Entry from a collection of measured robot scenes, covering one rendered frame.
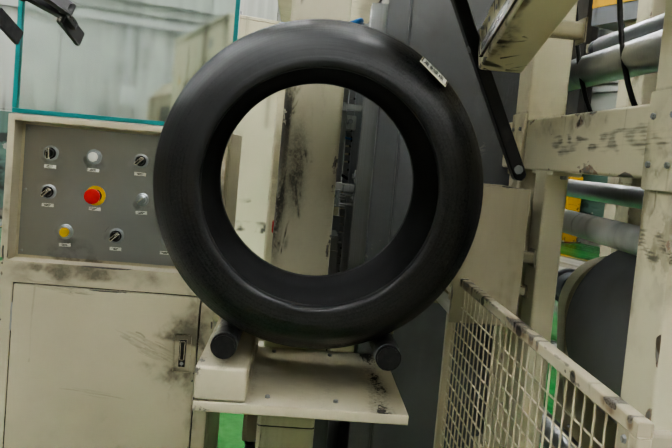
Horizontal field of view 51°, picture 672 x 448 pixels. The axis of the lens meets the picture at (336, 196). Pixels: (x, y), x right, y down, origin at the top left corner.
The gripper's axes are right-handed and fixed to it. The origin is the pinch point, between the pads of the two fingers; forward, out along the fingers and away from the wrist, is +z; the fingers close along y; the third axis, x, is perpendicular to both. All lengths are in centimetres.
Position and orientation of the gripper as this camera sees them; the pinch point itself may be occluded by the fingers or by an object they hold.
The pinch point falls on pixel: (46, 35)
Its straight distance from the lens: 146.9
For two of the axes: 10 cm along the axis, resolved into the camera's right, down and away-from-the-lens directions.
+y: 9.6, 0.7, -2.6
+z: 2.0, 4.6, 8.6
